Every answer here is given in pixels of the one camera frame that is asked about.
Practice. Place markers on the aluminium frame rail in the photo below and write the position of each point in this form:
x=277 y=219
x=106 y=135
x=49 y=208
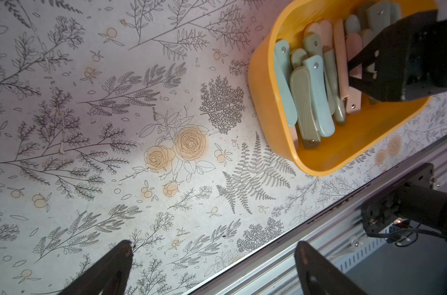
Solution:
x=336 y=232

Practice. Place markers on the yellow plastic storage box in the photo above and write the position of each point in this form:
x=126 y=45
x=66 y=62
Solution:
x=361 y=132

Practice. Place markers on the mint green folding knife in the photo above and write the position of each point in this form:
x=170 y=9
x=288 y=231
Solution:
x=283 y=70

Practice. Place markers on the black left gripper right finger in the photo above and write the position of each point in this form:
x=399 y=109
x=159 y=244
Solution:
x=318 y=276

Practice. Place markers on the light blue folding knife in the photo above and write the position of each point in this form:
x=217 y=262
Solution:
x=320 y=105

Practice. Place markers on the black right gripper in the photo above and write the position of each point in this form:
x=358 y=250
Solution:
x=409 y=58

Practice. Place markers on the sage green folding knife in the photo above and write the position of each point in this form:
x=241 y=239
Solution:
x=299 y=84

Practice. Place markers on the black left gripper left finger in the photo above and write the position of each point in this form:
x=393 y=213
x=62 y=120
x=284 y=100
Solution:
x=108 y=276

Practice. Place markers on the pink folding fruit knife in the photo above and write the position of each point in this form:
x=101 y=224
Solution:
x=341 y=58
x=353 y=73

